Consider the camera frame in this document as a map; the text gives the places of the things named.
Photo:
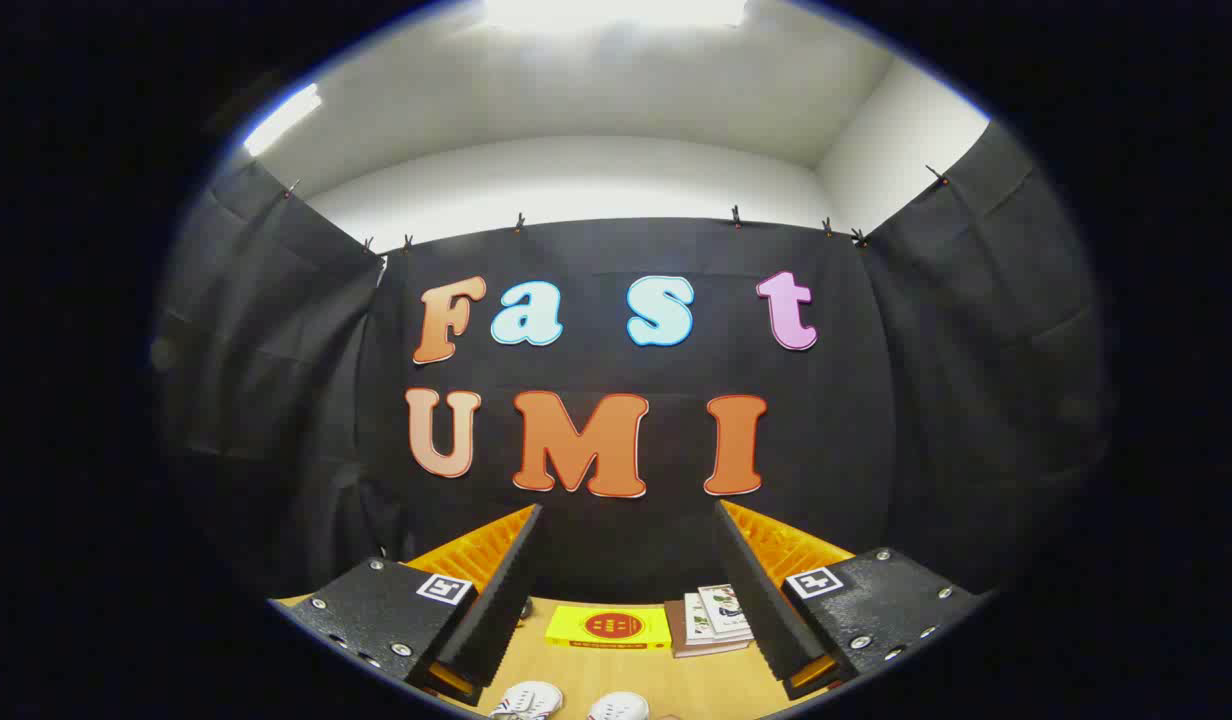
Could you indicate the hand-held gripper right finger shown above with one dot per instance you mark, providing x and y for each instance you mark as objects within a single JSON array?
[{"x": 761, "y": 610}]

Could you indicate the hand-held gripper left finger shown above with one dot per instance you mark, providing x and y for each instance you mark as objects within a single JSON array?
[{"x": 496, "y": 610}]

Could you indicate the white canvas shoe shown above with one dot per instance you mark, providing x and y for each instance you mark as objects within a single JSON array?
[
  {"x": 531, "y": 700},
  {"x": 618, "y": 708}
]

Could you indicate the white illustrated cover book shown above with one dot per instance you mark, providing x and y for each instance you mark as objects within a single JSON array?
[{"x": 721, "y": 603}]

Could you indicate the yellow book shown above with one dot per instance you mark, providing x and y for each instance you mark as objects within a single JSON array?
[{"x": 576, "y": 628}]

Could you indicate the brown cover book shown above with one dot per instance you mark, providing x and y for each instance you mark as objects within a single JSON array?
[{"x": 676, "y": 642}]

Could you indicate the row of small black clips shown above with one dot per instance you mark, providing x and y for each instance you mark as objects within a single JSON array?
[{"x": 736, "y": 216}]

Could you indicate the ceiling light panel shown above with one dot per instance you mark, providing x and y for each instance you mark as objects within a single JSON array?
[
  {"x": 281, "y": 120},
  {"x": 616, "y": 10}
]

